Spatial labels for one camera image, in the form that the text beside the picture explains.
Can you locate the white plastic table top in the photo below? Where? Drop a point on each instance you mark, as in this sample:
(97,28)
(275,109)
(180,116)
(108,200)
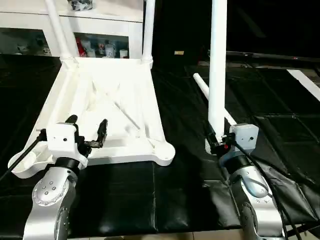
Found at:
(110,95)

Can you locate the white plastic table leg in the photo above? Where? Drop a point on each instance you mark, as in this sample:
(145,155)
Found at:
(218,60)
(57,30)
(201,84)
(148,30)

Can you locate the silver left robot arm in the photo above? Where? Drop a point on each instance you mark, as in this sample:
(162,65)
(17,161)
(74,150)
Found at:
(50,200)

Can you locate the black work mat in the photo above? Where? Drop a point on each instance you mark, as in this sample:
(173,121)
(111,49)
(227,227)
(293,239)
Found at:
(190,175)

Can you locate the small white cup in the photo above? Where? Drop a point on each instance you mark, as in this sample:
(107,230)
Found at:
(123,53)

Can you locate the white glass-door cabinet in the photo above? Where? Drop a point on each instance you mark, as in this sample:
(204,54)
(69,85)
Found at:
(100,25)

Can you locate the small tan box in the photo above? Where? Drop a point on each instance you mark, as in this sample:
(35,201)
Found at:
(179,52)

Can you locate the white flat strip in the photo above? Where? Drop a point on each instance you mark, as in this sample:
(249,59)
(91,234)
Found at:
(306,82)

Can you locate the grey crumpled object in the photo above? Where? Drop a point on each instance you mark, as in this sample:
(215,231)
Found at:
(81,4)

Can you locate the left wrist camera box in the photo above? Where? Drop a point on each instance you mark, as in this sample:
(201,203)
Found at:
(62,140)

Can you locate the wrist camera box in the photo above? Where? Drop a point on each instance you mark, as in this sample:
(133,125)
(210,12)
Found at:
(62,140)
(245,136)

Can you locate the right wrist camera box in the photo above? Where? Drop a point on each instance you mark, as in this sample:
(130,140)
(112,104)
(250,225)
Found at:
(245,136)

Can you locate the dark long rail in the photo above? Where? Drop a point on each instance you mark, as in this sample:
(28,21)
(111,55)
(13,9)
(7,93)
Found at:
(270,56)

